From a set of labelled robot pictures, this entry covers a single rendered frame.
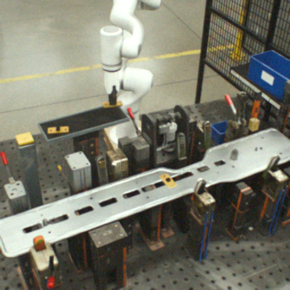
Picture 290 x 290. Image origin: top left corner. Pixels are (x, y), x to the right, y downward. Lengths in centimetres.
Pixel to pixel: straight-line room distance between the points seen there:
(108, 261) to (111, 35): 84
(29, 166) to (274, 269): 112
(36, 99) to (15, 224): 264
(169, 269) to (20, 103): 269
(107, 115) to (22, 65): 299
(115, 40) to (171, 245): 92
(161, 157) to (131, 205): 37
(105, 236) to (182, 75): 321
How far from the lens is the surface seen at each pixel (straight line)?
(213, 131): 259
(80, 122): 194
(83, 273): 195
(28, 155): 190
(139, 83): 220
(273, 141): 220
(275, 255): 210
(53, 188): 231
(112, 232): 165
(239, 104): 210
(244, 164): 203
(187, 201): 199
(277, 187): 195
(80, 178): 182
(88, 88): 442
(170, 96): 430
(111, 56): 178
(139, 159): 196
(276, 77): 245
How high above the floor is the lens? 228
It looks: 38 degrees down
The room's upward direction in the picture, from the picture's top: 2 degrees clockwise
